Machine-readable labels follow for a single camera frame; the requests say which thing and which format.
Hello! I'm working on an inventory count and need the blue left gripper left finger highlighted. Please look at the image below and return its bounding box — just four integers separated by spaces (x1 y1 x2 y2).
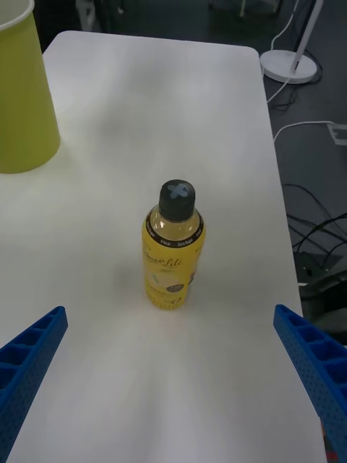
0 306 69 463

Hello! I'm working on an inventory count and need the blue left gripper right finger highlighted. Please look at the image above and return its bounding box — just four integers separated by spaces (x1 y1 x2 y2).
273 304 347 463

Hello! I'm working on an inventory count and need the yellow drink bottle black cap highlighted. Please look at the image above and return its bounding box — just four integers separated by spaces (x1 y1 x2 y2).
141 179 207 311

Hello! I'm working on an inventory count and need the white power adapter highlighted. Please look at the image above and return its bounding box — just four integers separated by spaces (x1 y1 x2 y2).
327 122 347 146

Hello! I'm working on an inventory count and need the yellow-green plastic bin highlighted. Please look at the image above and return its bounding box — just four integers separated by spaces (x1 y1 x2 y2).
0 0 61 175

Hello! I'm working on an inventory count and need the white floor stand with pole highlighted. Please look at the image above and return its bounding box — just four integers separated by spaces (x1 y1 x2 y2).
260 0 325 85

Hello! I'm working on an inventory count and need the black cable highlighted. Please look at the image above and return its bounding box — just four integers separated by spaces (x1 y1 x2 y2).
282 183 347 271

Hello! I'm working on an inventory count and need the white cable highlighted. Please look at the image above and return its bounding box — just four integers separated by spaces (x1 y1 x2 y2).
273 120 334 144
266 0 301 106

